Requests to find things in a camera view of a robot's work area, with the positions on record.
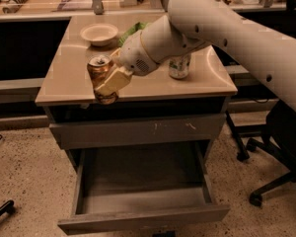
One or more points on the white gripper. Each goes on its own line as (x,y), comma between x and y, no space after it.
(134,54)

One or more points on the orange soda can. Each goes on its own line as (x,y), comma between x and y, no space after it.
(98,67)

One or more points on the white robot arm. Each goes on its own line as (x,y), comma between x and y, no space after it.
(190,25)

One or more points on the white green soda can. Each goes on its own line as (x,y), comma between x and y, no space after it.
(179,66)

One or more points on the grey drawer cabinet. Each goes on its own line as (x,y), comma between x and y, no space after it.
(66,93)

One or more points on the closed top drawer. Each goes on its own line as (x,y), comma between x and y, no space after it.
(136,131)

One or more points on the open middle drawer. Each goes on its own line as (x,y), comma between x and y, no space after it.
(141,187)

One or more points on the white bowl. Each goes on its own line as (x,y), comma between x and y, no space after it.
(99,34)

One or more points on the green chip bag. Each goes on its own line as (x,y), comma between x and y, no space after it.
(132,30)

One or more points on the black office chair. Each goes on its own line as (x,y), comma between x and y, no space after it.
(277,137)

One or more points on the black chair leg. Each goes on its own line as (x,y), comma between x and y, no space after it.
(7,207)

